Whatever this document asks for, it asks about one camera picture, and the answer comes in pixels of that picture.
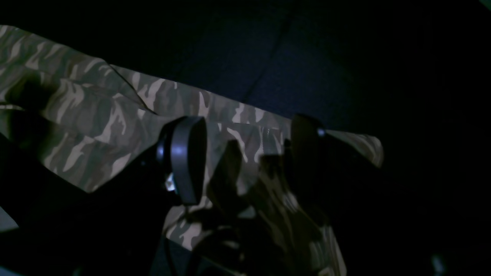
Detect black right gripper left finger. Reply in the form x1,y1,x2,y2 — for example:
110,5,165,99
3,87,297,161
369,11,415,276
1,117,207,276

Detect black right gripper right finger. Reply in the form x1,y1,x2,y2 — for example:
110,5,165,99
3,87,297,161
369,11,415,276
290,114,491,276

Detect camouflage t-shirt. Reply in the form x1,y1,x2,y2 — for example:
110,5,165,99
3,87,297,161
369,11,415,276
1,25,383,276

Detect black table cloth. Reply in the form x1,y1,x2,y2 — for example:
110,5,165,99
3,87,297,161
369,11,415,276
0,0,491,276

